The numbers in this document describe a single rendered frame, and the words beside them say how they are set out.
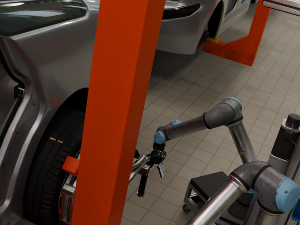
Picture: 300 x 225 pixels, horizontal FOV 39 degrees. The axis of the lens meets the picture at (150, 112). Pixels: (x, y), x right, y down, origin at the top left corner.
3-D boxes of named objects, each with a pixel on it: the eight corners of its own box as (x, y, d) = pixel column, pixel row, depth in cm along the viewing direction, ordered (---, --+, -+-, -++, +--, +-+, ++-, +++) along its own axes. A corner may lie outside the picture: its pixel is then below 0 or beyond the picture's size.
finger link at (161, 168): (166, 174, 244) (160, 160, 248) (160, 179, 248) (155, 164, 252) (170, 173, 246) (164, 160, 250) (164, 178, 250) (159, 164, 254)
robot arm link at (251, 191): (231, 197, 231) (238, 177, 225) (239, 186, 242) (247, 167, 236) (252, 208, 227) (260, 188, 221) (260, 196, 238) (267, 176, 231)
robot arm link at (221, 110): (229, 127, 219) (157, 149, 248) (237, 120, 228) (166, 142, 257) (220, 106, 218) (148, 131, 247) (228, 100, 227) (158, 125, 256)
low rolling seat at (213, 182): (179, 209, 357) (189, 177, 341) (212, 199, 376) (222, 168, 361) (211, 245, 327) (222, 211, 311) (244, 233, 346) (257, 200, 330)
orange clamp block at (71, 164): (73, 159, 210) (67, 155, 202) (87, 165, 208) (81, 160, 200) (66, 172, 208) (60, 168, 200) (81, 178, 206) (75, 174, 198)
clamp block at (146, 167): (135, 166, 243) (136, 159, 241) (149, 172, 241) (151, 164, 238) (131, 171, 239) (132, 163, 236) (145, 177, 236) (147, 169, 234)
